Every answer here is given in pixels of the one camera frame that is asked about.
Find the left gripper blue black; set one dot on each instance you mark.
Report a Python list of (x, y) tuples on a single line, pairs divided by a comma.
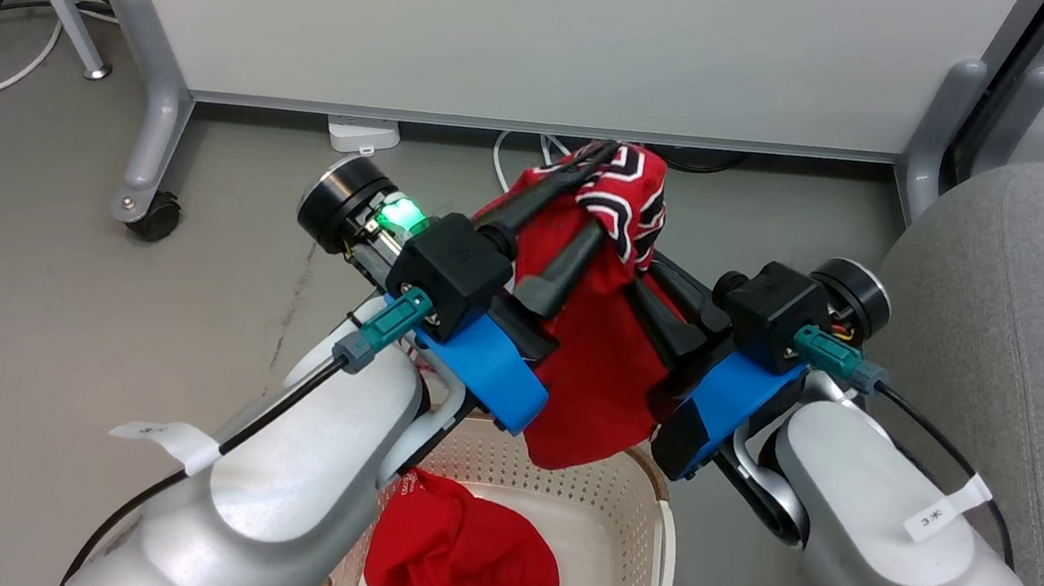
[(491, 375)]

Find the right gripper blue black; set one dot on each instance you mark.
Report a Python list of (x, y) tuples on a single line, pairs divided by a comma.
[(735, 397)]

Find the red jersey black white trim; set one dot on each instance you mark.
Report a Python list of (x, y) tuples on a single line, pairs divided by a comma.
[(601, 384)]

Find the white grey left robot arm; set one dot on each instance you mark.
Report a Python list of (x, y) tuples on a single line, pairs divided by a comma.
[(298, 465)]

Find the cream perforated laundry basket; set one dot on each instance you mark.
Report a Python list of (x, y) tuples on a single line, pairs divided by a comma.
[(611, 537)]

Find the small white power strip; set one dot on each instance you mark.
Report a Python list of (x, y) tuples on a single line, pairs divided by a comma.
[(363, 133)]

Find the white partition with grey feet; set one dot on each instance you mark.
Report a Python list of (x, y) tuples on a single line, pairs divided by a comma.
[(518, 20)]

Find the red shirt with white print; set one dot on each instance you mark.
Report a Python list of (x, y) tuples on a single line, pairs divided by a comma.
[(457, 557)]

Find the black caster wheel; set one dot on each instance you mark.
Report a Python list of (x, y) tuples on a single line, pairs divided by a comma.
[(157, 218)]

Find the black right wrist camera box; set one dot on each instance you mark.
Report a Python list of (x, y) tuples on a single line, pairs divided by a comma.
[(772, 306)]

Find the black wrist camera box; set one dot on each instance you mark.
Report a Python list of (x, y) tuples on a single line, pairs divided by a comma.
[(450, 268), (772, 306)]

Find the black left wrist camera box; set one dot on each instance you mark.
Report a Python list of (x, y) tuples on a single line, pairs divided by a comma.
[(450, 268)]

